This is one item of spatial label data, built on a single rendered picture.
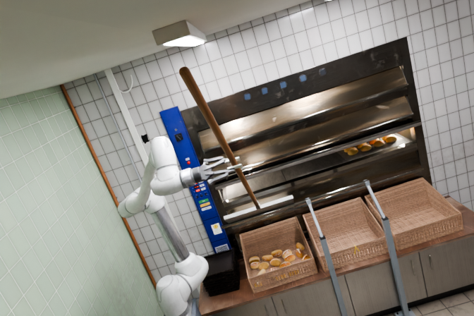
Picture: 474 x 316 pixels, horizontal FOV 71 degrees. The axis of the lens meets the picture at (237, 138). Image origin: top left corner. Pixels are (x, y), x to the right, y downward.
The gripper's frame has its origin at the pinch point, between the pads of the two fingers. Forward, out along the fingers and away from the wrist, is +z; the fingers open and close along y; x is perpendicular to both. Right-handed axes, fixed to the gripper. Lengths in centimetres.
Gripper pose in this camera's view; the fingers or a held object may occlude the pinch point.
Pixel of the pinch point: (233, 163)
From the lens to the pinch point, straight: 160.4
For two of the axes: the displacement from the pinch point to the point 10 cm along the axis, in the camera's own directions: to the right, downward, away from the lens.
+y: 2.5, 8.7, -4.2
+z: 9.5, -3.0, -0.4
